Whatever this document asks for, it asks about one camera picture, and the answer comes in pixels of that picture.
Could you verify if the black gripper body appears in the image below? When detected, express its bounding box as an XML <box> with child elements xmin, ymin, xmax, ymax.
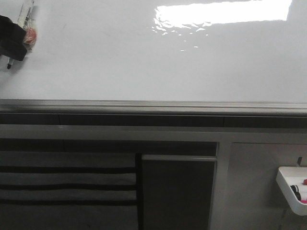
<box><xmin>0</xmin><ymin>15</ymin><xmax>27</xmax><ymax>61</ymax></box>

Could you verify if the white black-tipped whiteboard marker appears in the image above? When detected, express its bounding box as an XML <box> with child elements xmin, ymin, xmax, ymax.
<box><xmin>7</xmin><ymin>0</ymin><xmax>37</xmax><ymax>69</ymax></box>

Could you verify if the dark grey panel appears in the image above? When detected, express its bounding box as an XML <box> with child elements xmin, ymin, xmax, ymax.
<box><xmin>142</xmin><ymin>154</ymin><xmax>217</xmax><ymax>230</ymax></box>

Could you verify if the white plastic storage tray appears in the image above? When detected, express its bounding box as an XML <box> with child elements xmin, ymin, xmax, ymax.
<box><xmin>276</xmin><ymin>166</ymin><xmax>307</xmax><ymax>216</ymax></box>

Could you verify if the black marker in tray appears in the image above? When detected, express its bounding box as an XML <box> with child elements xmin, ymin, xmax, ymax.
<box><xmin>290</xmin><ymin>185</ymin><xmax>301</xmax><ymax>201</ymax></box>

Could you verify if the white whiteboard with aluminium frame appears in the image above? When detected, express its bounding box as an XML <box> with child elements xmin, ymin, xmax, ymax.
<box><xmin>0</xmin><ymin>0</ymin><xmax>307</xmax><ymax>116</ymax></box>

